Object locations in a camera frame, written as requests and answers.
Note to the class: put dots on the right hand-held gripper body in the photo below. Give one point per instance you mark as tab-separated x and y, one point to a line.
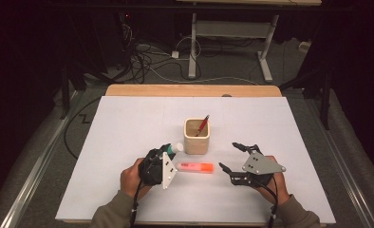
261	165

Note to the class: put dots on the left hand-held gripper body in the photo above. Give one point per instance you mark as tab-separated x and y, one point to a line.
153	169

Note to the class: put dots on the green white glue stick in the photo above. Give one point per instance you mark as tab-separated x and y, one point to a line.
177	147

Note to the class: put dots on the beige square pen cup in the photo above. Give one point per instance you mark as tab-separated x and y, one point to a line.
196	144

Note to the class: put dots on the orange highlighter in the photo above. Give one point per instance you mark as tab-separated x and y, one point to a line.
196	167

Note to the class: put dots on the red pen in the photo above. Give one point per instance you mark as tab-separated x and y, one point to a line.
203	124

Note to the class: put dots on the person's left hand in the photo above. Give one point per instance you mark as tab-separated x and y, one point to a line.
131	179

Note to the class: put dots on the person's right hand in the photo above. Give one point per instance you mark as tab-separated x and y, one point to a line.
281	186

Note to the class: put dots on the white board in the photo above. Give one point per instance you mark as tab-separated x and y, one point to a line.
128	126

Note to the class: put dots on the wooden table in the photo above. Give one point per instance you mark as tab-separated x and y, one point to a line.
175	90

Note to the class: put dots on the black stand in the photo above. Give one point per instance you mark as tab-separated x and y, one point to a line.
65	91
326	104

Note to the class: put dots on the white power adapter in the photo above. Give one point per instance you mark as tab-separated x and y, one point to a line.
175	54

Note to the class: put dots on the small white box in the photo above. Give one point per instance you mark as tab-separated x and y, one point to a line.
304	46

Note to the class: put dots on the metal floor rail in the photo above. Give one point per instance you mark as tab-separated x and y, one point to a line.
343	171
42	161

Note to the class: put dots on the white metal desk frame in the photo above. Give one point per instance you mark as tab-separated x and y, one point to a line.
229	29

